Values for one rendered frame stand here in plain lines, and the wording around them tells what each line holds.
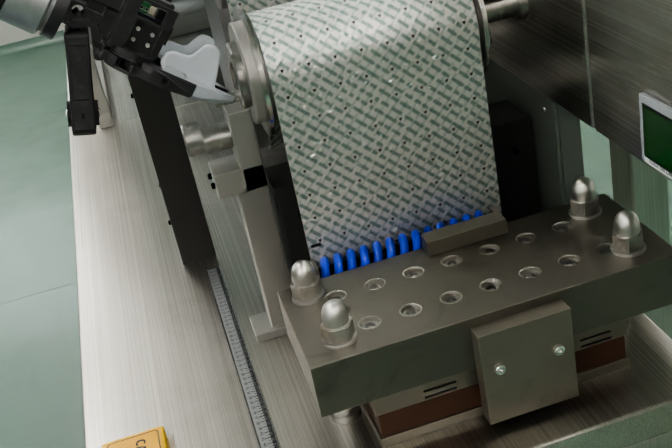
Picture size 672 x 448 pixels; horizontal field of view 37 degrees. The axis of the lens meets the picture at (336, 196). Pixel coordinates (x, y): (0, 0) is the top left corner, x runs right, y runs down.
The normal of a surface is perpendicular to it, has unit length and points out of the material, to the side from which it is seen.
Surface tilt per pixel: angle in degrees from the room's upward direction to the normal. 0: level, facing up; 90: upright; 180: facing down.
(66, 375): 0
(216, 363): 0
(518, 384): 90
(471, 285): 0
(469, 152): 90
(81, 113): 89
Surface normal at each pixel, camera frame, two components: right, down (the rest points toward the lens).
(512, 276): -0.18, -0.88
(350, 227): 0.25, 0.39
